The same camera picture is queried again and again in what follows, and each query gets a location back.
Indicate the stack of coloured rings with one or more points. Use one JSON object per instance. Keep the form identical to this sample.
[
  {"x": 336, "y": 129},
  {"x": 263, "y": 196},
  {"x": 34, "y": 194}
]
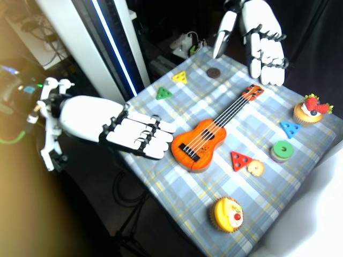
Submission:
[{"x": 281, "y": 151}]

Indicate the beige round toy cookie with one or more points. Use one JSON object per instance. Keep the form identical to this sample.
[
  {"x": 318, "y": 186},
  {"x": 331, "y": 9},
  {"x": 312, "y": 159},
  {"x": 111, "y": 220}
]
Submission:
[{"x": 256, "y": 168}]

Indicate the blue plaid tablecloth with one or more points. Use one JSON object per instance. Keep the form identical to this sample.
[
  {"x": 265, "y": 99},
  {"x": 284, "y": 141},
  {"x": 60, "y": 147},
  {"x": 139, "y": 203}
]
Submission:
[{"x": 187, "y": 192}]

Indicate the dark brown round cookie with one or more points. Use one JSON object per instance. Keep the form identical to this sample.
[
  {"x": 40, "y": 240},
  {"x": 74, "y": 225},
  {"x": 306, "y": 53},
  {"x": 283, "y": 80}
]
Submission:
[{"x": 213, "y": 72}]

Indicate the orange toy ukulele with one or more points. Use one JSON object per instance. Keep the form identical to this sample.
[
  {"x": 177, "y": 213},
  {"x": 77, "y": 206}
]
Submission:
[{"x": 198, "y": 142}]

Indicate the black stand legs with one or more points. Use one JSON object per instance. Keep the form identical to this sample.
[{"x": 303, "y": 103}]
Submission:
[{"x": 131, "y": 219}]

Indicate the blue triangle block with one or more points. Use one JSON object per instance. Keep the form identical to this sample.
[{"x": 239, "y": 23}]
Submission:
[{"x": 290, "y": 129}]

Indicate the yellow triangle block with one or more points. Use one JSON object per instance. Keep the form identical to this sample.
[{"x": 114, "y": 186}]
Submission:
[{"x": 180, "y": 77}]

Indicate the large white blurry object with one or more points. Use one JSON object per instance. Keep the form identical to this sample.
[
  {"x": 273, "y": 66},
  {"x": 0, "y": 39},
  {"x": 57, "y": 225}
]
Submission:
[{"x": 308, "y": 214}]

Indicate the red triangle block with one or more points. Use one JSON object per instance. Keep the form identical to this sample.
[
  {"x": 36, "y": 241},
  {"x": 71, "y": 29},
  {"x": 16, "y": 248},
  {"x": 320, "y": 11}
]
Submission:
[{"x": 239, "y": 160}]

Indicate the strawberry toy cupcake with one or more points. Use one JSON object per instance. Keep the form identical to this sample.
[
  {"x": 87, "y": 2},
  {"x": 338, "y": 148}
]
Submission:
[{"x": 305, "y": 115}]

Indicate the green triangle block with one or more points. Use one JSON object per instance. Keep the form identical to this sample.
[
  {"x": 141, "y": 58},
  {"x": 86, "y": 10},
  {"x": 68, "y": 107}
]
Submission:
[{"x": 163, "y": 94}]

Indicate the white column with blue stripe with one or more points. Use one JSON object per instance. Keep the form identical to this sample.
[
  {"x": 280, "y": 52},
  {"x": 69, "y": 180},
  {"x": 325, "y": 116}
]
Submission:
[{"x": 80, "y": 40}]

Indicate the yellow toy cupcake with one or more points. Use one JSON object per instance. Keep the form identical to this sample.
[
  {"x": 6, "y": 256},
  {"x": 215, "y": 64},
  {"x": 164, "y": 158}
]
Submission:
[{"x": 226, "y": 214}]

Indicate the white device with green part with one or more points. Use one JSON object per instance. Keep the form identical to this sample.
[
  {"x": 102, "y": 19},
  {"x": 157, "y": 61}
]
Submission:
[{"x": 185, "y": 45}]

